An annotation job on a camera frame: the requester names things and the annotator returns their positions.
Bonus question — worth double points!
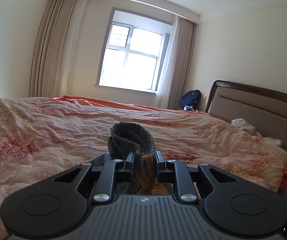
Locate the blue backpack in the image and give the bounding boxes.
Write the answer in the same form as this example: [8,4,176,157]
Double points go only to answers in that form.
[178,89,202,110]

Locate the brown padded headboard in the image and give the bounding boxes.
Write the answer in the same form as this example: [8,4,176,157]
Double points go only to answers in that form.
[206,80,287,151]

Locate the white pillow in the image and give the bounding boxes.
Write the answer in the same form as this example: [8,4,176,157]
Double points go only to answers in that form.
[231,118,282,147]

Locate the window with white frame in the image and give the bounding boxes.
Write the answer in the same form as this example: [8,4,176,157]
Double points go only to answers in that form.
[96,8,172,93]

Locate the pink floral quilt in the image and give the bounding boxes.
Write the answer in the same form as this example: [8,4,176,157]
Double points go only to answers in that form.
[0,98,287,239]

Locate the blue orange patterned pants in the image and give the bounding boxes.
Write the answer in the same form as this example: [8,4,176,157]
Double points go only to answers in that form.
[106,121,169,196]

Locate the beige left curtain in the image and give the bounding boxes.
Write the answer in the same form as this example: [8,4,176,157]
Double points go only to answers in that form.
[30,0,88,98]

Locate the orange bed sheet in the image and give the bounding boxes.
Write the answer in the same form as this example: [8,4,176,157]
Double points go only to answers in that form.
[52,95,205,114]

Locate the small blue white box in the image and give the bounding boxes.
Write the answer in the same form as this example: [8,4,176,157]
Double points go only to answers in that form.
[183,106,195,111]

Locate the beige right curtain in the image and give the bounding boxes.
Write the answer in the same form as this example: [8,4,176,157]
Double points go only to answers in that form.
[154,16,197,109]

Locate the beige curtain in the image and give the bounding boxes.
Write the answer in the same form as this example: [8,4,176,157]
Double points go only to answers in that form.
[154,16,197,109]
[30,0,88,98]

